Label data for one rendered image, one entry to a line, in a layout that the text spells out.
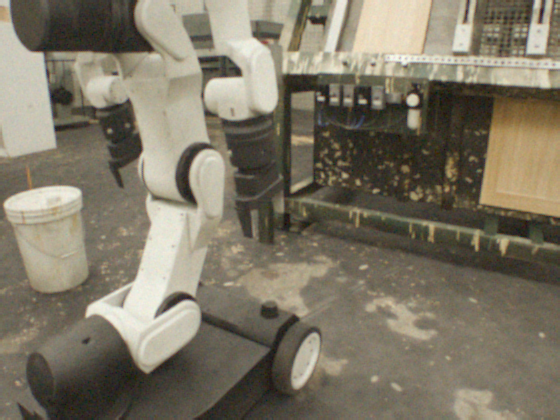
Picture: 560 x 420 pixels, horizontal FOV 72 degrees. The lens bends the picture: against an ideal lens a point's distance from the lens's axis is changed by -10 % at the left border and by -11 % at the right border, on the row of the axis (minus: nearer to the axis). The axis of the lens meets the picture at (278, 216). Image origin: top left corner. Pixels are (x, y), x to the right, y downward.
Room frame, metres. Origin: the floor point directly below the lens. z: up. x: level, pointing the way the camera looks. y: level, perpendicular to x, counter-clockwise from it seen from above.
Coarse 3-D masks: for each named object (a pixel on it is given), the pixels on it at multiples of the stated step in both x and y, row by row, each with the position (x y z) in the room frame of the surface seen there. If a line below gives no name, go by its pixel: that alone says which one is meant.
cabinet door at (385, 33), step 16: (368, 0) 2.07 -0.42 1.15; (384, 0) 2.03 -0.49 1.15; (400, 0) 1.99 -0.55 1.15; (416, 0) 1.95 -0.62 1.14; (368, 16) 2.02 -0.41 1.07; (384, 16) 1.98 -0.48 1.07; (400, 16) 1.94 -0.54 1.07; (416, 16) 1.90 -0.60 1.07; (368, 32) 1.97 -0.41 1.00; (384, 32) 1.93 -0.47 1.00; (400, 32) 1.90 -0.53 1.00; (416, 32) 1.86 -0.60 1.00; (368, 48) 1.92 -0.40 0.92; (384, 48) 1.89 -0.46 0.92; (400, 48) 1.85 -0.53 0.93; (416, 48) 1.82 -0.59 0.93
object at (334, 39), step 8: (344, 0) 2.10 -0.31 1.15; (336, 8) 2.10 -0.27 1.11; (344, 8) 2.07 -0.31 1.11; (336, 16) 2.07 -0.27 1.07; (344, 16) 2.07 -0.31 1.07; (336, 24) 2.05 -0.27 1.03; (344, 24) 2.07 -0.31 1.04; (336, 32) 2.02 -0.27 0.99; (328, 40) 2.02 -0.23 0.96; (336, 40) 2.00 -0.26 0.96; (328, 48) 1.99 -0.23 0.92; (336, 48) 1.99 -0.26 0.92
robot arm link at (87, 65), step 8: (80, 56) 0.99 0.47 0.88; (88, 56) 0.99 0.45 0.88; (96, 56) 0.99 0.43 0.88; (104, 56) 1.01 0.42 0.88; (80, 64) 1.00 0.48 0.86; (88, 64) 1.03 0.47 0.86; (96, 64) 1.05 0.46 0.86; (80, 72) 1.02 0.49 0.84; (88, 72) 1.04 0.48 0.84; (96, 72) 1.06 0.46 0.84; (80, 80) 1.03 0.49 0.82; (88, 80) 1.04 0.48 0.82; (88, 96) 1.04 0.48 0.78
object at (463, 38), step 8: (464, 0) 1.78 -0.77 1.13; (472, 0) 1.76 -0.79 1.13; (464, 8) 1.76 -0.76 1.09; (472, 8) 1.74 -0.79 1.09; (464, 16) 1.77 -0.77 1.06; (472, 16) 1.72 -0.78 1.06; (464, 24) 1.76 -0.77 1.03; (472, 24) 1.72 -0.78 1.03; (456, 32) 1.72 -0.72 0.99; (464, 32) 1.70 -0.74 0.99; (472, 32) 1.74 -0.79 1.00; (456, 40) 1.70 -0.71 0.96; (464, 40) 1.68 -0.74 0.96; (456, 48) 1.68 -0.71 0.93; (464, 48) 1.66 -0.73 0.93
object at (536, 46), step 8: (536, 0) 1.64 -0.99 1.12; (544, 0) 1.63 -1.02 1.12; (536, 8) 1.62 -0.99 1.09; (544, 8) 1.62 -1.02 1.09; (536, 16) 1.61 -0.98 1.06; (544, 16) 1.59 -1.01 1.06; (536, 24) 1.59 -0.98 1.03; (544, 24) 1.58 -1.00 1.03; (536, 32) 1.57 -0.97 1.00; (544, 32) 1.56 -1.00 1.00; (528, 40) 1.57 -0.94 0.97; (536, 40) 1.55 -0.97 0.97; (544, 40) 1.54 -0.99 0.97; (528, 48) 1.55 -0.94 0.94; (536, 48) 1.54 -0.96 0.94; (544, 48) 1.52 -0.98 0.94; (528, 56) 1.55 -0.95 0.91; (536, 56) 1.54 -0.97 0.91
